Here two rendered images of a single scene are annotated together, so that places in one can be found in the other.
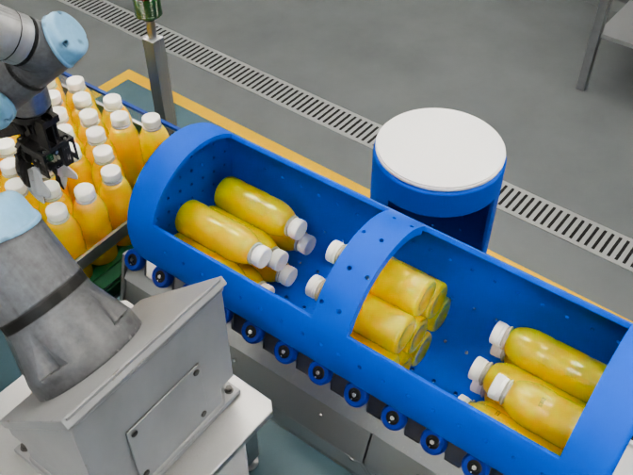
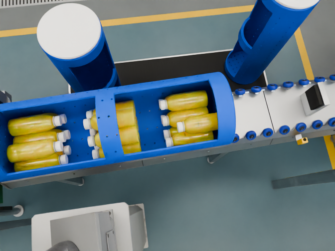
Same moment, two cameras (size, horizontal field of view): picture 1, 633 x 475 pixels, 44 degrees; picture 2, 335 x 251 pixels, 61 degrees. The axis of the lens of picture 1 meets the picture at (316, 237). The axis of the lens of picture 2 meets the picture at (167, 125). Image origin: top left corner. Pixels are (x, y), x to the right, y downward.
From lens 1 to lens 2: 53 cm
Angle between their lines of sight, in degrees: 37
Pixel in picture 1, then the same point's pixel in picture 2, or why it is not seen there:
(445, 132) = (64, 21)
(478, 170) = (92, 31)
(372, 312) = (122, 137)
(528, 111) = not seen: outside the picture
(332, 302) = (110, 150)
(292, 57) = not seen: outside the picture
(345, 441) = (133, 166)
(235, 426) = (122, 221)
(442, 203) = (90, 55)
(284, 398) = (102, 170)
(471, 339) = (148, 105)
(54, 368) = not seen: outside the picture
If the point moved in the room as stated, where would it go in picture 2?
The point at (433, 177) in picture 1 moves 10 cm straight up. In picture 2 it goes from (80, 48) to (74, 35)
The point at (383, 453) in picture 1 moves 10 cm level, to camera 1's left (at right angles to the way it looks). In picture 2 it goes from (149, 161) to (132, 177)
